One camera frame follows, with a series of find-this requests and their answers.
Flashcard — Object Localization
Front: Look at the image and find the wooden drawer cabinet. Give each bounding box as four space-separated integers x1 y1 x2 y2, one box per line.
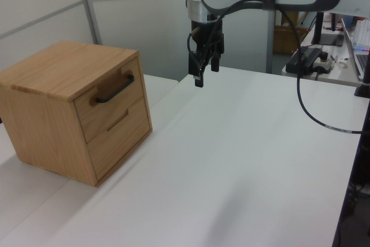
0 40 153 188

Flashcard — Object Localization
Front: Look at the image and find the black monitor stand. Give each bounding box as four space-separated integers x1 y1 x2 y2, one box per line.
311 12 345 47

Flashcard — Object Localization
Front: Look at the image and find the wooden drawer with cutout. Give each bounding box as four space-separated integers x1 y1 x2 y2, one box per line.
86 95 153 185

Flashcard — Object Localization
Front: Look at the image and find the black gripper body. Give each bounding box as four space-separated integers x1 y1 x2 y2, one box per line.
190 20 224 53

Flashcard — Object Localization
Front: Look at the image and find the silver laptop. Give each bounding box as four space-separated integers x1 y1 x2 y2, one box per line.
341 18 370 82

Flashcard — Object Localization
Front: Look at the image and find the white emergency stop button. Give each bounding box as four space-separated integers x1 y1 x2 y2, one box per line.
313 51 333 74

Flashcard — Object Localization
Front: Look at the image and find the wooden drawer with handle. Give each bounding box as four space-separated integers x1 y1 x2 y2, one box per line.
73 56 147 144

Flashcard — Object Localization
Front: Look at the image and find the black power box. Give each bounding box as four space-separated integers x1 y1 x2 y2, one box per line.
286 47 323 73

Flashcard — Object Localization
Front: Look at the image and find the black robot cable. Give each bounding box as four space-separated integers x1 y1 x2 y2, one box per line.
186 0 364 134

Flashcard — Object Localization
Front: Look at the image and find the grey metal partition post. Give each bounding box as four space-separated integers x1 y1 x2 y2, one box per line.
77 0 103 46

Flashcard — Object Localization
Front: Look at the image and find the black metal drawer handle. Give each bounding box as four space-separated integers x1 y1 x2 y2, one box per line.
95 73 135 104

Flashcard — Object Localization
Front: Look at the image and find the brown cardboard box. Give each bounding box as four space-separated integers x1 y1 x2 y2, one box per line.
273 25 309 54

